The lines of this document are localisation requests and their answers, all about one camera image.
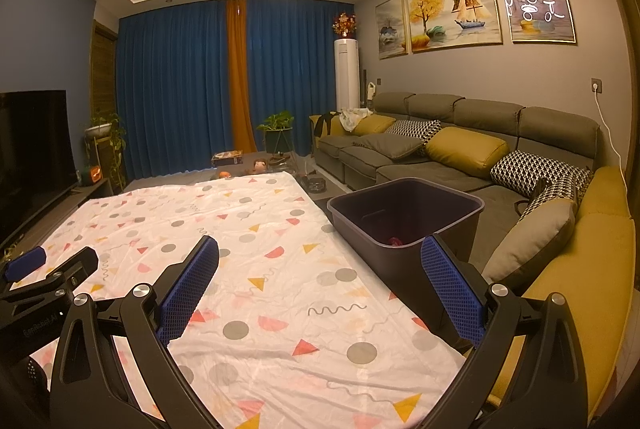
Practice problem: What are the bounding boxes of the blue curtain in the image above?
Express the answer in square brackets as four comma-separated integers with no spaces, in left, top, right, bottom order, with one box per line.
[245,0,358,155]
[116,0,236,182]

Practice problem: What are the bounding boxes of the houndstooth cushion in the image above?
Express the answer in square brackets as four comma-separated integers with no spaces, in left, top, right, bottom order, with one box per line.
[520,176,593,222]
[490,150,593,197]
[385,119,443,142]

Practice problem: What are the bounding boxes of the large yellow cushion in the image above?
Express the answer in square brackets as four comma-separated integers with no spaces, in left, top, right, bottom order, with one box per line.
[425,126,510,180]

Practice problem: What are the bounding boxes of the tree and sailboat painting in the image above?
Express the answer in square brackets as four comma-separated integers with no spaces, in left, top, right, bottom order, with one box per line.
[405,0,505,55]

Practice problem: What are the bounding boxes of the white cable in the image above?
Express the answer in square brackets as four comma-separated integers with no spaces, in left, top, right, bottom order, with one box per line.
[595,89,628,180]

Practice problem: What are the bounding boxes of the white clothes pile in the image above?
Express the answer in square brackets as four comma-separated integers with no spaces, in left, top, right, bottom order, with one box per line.
[340,108,373,132]

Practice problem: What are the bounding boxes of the small landscape painting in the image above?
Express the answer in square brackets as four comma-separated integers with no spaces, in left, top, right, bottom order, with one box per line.
[375,0,411,60]

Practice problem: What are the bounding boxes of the small yellow cushion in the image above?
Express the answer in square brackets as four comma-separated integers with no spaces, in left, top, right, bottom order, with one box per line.
[354,115,397,136]

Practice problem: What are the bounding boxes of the black television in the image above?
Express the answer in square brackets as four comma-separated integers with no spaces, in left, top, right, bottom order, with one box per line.
[0,90,81,240]

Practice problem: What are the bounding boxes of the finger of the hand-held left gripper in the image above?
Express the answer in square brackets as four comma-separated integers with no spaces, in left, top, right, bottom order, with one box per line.
[10,245,99,306]
[0,246,48,282]

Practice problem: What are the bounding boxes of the dark television cabinet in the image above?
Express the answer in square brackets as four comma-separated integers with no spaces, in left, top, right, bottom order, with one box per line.
[0,176,118,250]

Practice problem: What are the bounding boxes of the metal plant stand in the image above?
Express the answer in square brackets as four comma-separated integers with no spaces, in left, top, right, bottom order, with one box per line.
[264,129,293,155]

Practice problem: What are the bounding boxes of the trailing plant in white bowl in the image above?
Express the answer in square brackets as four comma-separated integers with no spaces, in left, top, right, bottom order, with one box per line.
[84,112,126,190]

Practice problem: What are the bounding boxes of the orange artificial flowers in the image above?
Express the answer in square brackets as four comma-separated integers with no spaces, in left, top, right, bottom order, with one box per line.
[331,12,358,37]

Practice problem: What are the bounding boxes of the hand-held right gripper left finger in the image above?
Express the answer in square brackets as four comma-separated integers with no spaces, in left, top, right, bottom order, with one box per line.
[50,234,221,429]

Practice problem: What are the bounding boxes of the orange curtain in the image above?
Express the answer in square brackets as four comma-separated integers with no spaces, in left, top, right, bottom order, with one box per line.
[225,0,258,152]

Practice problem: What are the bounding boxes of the tall plant stand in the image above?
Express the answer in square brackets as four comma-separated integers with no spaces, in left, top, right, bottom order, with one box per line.
[85,134,111,185]

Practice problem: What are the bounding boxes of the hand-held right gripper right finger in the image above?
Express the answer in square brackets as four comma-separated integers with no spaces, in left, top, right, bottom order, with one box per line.
[420,233,591,429]

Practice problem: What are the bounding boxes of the patterned white tablecloth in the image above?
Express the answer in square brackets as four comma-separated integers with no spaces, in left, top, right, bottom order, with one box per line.
[0,172,473,429]

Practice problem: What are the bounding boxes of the large grey cushion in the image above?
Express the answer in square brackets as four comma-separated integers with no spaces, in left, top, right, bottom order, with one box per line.
[481,198,578,295]

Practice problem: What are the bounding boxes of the brown wooden door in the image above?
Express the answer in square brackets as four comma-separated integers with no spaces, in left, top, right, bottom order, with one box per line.
[90,20,118,125]

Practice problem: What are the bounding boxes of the black clothing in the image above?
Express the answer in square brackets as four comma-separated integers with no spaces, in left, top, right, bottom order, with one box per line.
[312,112,341,137]

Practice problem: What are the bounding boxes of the flat grey cushion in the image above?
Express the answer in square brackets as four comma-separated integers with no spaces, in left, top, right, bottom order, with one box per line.
[352,133,425,161]

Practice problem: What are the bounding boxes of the dark grey plastic bin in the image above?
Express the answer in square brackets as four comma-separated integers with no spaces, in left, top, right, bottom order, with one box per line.
[326,178,486,345]

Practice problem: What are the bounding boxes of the grey and yellow sofa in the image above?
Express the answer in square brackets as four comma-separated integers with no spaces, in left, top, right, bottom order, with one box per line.
[310,90,640,420]

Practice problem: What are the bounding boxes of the green potted plant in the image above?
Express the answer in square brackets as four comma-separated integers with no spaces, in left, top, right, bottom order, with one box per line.
[257,110,296,132]

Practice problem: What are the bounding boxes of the white tower air conditioner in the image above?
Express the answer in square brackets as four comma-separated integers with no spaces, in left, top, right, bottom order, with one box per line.
[333,38,361,110]

